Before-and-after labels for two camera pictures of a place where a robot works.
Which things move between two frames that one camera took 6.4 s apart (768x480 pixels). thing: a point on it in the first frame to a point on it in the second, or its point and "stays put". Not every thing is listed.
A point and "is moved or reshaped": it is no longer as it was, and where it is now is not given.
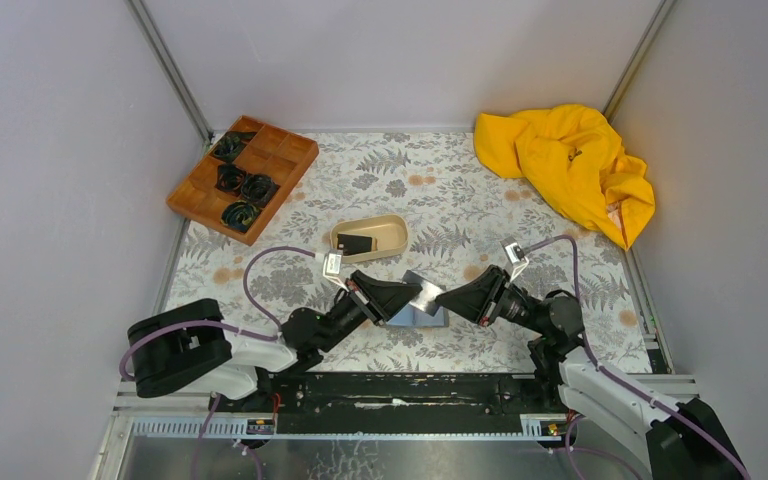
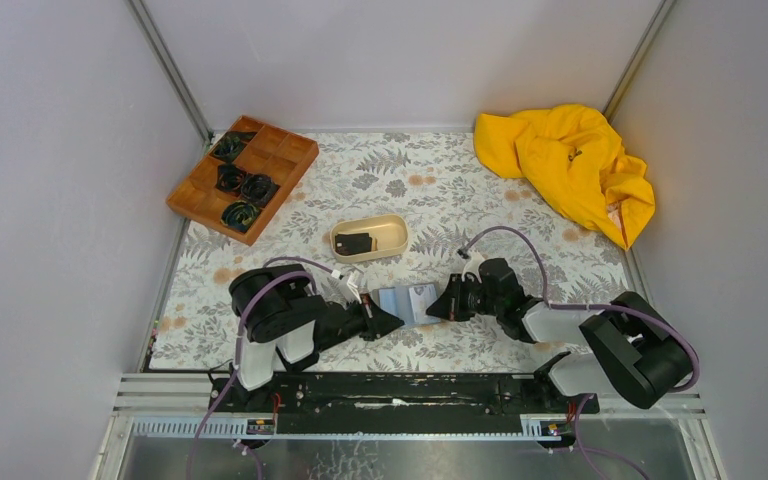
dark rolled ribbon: [230, 178] stays put
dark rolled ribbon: [231, 145] stays put
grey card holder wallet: [411, 316] is moved or reshaped
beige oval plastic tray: [390, 230] stays put
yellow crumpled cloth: [573, 153] stays put
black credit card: [425, 300] to [347, 243]
